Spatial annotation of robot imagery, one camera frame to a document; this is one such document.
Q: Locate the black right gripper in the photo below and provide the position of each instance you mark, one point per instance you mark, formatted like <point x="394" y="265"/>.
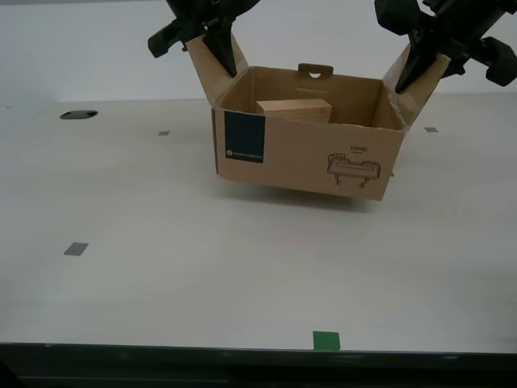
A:
<point x="460" y="24"/>

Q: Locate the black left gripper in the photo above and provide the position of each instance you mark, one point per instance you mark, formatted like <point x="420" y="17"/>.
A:
<point x="202" y="12"/>

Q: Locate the large grey tape square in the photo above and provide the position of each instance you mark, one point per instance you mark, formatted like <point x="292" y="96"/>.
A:
<point x="76" y="249"/>

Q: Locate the black oval table grommet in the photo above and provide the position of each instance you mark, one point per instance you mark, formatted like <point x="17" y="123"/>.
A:
<point x="78" y="114"/>

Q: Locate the brown cardboard box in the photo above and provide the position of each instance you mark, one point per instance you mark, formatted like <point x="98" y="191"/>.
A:
<point x="303" y="157"/>

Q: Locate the light wooden block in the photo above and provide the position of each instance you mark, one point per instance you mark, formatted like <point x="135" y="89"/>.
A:
<point x="291" y="108"/>

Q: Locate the large green tape square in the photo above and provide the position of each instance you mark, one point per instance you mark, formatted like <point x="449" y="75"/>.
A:
<point x="326" y="340"/>

